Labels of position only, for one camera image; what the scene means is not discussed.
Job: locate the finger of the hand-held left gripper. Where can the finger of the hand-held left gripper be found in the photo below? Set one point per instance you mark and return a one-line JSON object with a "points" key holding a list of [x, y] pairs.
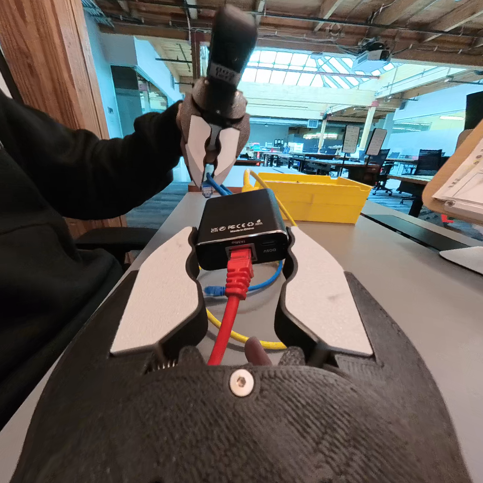
{"points": [[197, 147], [228, 151]]}

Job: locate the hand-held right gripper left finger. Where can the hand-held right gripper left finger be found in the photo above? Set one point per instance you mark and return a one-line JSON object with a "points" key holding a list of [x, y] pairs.
{"points": [[162, 298]]}

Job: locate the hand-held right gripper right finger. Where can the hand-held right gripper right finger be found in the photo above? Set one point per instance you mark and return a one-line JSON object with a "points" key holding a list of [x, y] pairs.
{"points": [[324, 302]]}

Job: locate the black network splitter box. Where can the black network splitter box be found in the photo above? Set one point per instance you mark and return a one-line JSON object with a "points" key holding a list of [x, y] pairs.
{"points": [[237, 215]]}

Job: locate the large yellow plastic bin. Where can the large yellow plastic bin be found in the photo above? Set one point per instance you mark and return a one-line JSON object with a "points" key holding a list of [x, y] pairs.
{"points": [[320, 200]]}

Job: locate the person's left forearm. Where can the person's left forearm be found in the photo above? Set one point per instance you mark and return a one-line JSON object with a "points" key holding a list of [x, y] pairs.
{"points": [[132, 162]]}

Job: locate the grey desk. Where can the grey desk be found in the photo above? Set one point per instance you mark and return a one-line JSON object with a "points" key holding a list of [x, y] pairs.
{"points": [[415, 320]]}

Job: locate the person's right hand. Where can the person's right hand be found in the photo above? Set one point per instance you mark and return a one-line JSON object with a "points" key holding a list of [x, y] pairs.
{"points": [[257, 353]]}

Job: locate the black chair armrest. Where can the black chair armrest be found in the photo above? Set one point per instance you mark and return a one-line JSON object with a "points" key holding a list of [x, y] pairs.
{"points": [[117, 239]]}

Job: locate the white sheet stand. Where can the white sheet stand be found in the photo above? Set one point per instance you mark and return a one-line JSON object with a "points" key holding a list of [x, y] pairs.
{"points": [[351, 139], [376, 141]]}

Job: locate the person's black hoodie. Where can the person's black hoodie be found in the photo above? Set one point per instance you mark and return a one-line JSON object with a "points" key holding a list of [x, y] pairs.
{"points": [[37, 245]]}

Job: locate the ceiling projector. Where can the ceiling projector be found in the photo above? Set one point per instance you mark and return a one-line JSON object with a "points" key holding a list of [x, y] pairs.
{"points": [[371, 56]]}

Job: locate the black office chair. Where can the black office chair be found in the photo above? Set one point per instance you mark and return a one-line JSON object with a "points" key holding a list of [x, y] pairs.
{"points": [[426, 166]]}

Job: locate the wooden document stand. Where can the wooden document stand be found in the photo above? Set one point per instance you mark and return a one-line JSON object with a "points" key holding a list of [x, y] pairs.
{"points": [[441, 177]]}

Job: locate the wooden post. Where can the wooden post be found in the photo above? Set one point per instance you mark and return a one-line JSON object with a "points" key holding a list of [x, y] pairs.
{"points": [[49, 56]]}

